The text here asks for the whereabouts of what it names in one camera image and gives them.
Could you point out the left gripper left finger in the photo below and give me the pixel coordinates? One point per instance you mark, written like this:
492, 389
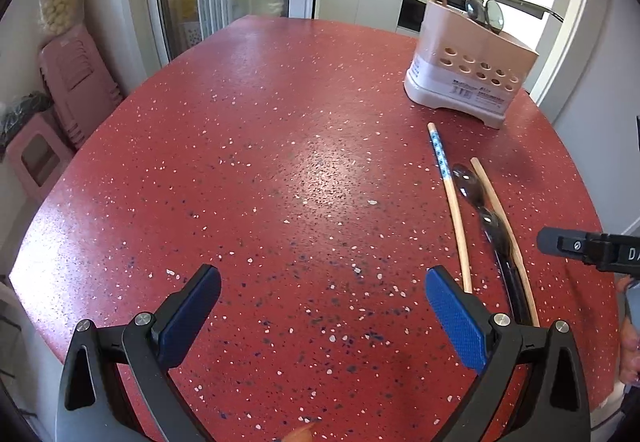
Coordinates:
155, 347

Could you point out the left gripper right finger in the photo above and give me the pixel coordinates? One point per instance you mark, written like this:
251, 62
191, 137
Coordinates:
482, 345

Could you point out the blue patterned wooden chopstick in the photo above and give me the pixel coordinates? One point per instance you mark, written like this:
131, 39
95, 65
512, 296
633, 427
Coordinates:
454, 208

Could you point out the dark spoon large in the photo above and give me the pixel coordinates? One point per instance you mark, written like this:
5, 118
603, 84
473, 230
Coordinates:
494, 16

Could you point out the right hand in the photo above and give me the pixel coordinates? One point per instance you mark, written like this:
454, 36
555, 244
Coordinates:
629, 353

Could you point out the left hand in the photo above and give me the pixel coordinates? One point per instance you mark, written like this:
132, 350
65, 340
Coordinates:
304, 433

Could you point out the pink plastic stool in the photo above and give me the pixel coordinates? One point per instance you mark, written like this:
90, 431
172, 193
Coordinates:
39, 155

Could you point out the beige plastic utensil holder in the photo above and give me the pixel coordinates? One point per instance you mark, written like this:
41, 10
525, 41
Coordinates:
460, 65

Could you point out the black plastic bag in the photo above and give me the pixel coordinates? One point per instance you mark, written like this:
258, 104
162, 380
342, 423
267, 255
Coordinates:
17, 115

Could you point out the pink stacked stools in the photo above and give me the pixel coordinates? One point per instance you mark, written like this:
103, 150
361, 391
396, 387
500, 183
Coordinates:
83, 90

